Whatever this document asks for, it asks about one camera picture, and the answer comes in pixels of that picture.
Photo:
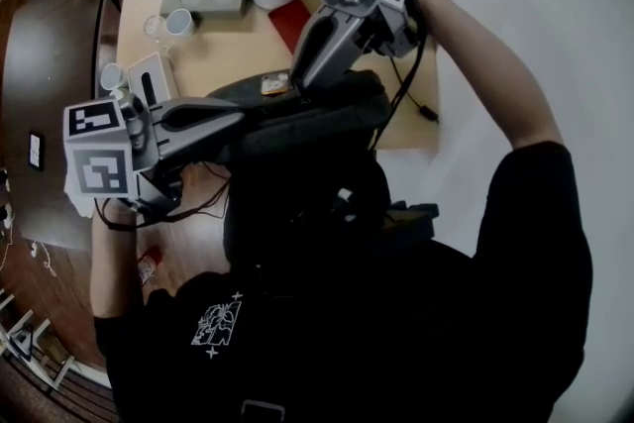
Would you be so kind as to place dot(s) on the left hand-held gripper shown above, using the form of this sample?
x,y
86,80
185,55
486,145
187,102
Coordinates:
x,y
99,171

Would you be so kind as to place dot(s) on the dark grey bag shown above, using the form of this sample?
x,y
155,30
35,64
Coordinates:
x,y
322,124

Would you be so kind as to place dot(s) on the person's right forearm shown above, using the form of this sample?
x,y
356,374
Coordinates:
x,y
475,59

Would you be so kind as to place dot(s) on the person's left forearm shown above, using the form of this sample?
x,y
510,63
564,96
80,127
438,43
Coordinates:
x,y
111,262

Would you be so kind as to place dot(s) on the red notebook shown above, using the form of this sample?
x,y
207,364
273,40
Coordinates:
x,y
292,22

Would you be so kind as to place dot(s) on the white tissue box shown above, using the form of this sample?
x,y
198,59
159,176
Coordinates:
x,y
153,79

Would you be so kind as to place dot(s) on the white mug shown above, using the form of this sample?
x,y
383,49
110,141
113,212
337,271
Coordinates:
x,y
179,23

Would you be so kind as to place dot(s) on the small white cup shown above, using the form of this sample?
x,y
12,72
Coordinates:
x,y
111,76

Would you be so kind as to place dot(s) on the clear glass cup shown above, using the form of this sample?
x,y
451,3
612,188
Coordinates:
x,y
156,31

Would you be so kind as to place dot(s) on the red and white bottle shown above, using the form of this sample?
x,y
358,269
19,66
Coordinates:
x,y
148,265

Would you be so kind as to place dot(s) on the small black device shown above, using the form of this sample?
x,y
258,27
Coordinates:
x,y
36,151

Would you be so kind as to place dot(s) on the person's black printed t-shirt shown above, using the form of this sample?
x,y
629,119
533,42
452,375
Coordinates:
x,y
371,337

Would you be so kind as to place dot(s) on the white metal rack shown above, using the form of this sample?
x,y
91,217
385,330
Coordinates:
x,y
30,344

